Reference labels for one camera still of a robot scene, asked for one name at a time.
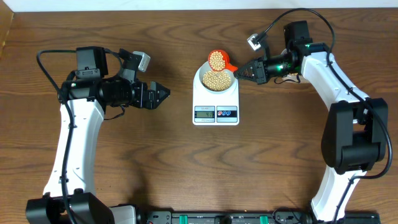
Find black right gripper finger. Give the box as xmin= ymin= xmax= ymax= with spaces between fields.
xmin=234 ymin=71 xmax=257 ymax=83
xmin=234 ymin=60 xmax=256 ymax=75

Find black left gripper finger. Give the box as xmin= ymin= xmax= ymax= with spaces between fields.
xmin=149 ymin=95 xmax=169 ymax=110
xmin=150 ymin=82 xmax=170 ymax=96

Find red measuring scoop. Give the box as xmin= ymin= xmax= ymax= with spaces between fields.
xmin=208 ymin=50 xmax=238 ymax=72

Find soybeans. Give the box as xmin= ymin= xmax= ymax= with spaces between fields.
xmin=208 ymin=51 xmax=225 ymax=71
xmin=202 ymin=71 xmax=232 ymax=91

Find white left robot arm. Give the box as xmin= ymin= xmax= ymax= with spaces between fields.
xmin=25 ymin=46 xmax=170 ymax=223

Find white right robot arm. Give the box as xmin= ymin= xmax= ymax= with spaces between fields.
xmin=234 ymin=21 xmax=392 ymax=223

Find white bowl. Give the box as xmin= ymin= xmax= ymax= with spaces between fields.
xmin=198 ymin=62 xmax=235 ymax=92

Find soybeans in bowl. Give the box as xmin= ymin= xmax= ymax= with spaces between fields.
xmin=202 ymin=71 xmax=232 ymax=91

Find white digital kitchen scale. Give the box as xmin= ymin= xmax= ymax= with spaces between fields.
xmin=192 ymin=74 xmax=240 ymax=126

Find clear plastic container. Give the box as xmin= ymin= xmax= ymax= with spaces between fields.
xmin=282 ymin=73 xmax=310 ymax=84

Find cardboard box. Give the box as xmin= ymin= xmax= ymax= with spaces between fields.
xmin=0 ymin=0 xmax=14 ymax=54

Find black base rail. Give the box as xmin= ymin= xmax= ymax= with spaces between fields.
xmin=136 ymin=205 xmax=382 ymax=224

